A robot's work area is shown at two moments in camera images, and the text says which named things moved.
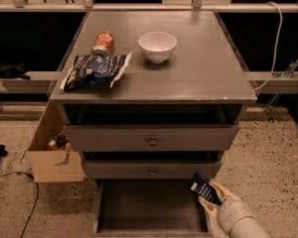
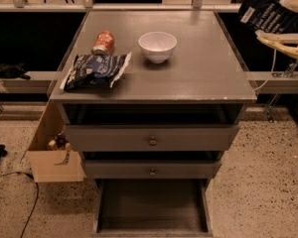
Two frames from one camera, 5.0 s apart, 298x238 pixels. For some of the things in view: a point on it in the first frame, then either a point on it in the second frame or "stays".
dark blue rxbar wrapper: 204,187 to 267,13
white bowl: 158,47 stays
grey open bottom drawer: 148,208 stays
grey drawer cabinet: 151,94 stays
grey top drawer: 151,138 stays
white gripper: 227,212 to 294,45
